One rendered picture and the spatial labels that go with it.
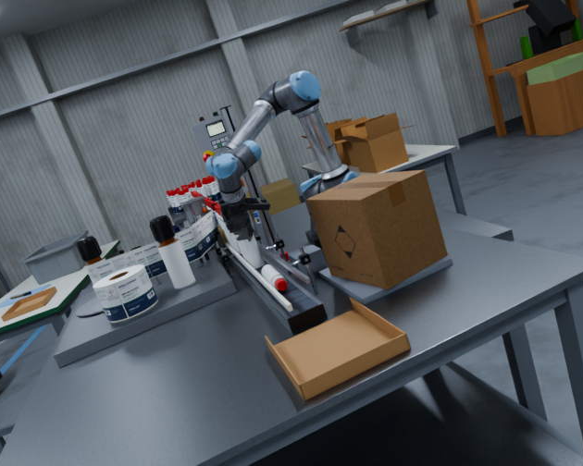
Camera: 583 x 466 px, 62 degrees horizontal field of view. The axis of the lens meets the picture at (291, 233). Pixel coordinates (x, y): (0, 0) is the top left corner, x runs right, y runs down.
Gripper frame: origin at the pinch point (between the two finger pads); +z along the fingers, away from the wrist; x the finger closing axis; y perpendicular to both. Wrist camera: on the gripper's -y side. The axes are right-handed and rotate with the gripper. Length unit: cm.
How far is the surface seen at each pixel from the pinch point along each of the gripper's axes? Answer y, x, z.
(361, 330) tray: -9, 65, -16
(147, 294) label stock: 42.1, -8.9, 15.3
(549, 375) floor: -98, 64, 81
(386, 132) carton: -141, -132, 74
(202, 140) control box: -1, -57, -12
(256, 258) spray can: -0.3, 0.0, 11.0
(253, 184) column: -14.4, -38.2, 6.2
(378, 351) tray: -6, 79, -27
